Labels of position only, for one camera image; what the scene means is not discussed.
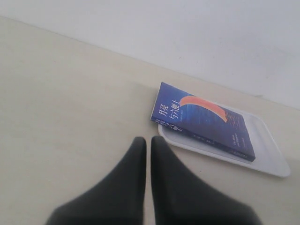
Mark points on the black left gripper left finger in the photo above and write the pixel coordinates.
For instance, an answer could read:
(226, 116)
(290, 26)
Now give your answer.
(116, 200)

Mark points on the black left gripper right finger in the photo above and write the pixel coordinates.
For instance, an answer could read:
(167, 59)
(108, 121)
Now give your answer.
(181, 198)

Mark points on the blue paperback book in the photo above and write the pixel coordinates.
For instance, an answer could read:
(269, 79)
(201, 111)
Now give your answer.
(202, 120)

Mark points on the white rectangular plastic tray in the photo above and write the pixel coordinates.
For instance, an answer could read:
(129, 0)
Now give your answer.
(268, 157)

